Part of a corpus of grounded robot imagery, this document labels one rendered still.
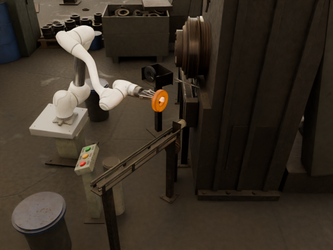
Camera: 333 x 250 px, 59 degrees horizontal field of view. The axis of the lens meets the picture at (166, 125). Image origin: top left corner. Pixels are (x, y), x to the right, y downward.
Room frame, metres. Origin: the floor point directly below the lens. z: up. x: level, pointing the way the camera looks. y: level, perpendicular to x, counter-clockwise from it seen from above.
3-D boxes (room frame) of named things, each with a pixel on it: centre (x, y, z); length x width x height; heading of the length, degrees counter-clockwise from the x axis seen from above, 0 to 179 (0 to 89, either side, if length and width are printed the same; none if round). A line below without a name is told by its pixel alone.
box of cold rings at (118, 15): (4.94, 0.52, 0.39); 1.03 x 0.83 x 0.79; 94
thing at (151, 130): (2.67, 0.10, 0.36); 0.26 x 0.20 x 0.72; 35
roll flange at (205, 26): (2.19, -0.26, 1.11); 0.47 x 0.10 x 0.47; 0
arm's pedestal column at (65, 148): (2.24, 0.93, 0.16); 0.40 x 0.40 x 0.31; 83
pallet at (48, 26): (5.58, 1.77, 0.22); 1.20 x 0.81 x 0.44; 95
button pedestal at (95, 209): (1.51, 0.55, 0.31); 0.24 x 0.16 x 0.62; 0
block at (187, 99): (1.96, -0.20, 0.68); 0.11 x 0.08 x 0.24; 90
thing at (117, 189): (1.55, 0.39, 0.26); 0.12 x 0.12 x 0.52
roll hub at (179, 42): (2.19, -0.08, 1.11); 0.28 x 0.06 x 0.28; 0
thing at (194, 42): (2.19, -0.18, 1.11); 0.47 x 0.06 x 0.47; 0
